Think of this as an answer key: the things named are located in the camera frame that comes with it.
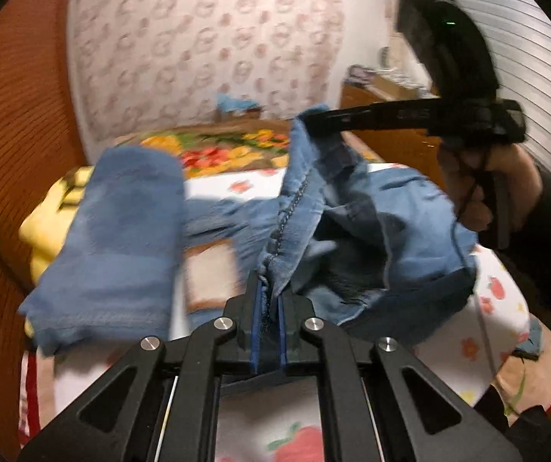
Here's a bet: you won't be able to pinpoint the blue item on box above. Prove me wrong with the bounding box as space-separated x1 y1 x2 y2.
216 94 262 121

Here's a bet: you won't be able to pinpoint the person's right hand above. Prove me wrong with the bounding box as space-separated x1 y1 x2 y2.
437 143 543 233

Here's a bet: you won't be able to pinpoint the blue denim jeans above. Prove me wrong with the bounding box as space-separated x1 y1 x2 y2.
20 118 477 356

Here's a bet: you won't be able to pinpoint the patterned sheer curtain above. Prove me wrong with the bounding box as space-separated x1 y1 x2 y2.
67 0 386 156

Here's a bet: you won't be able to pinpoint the brown louvered wardrobe door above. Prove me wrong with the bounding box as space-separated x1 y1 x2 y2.
0 0 85 460

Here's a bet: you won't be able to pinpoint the white strawberry flower sheet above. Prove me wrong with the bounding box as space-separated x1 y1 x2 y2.
17 162 532 462

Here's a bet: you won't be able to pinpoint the wooden sideboard cabinet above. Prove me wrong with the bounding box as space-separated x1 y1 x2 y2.
339 65 446 189

